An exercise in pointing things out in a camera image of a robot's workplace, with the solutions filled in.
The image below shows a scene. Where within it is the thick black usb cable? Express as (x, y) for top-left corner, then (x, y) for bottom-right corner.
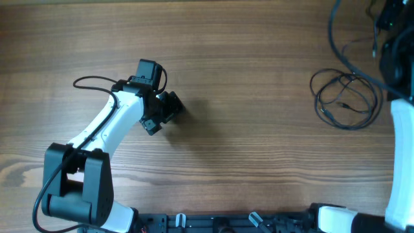
(314, 72), (384, 131)

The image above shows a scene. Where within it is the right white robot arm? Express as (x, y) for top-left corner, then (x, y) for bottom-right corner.
(310, 1), (413, 232)

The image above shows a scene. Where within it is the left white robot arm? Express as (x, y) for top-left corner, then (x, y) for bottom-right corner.
(32, 59), (184, 232)

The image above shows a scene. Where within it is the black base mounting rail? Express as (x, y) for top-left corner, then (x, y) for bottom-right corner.
(131, 211), (319, 233)

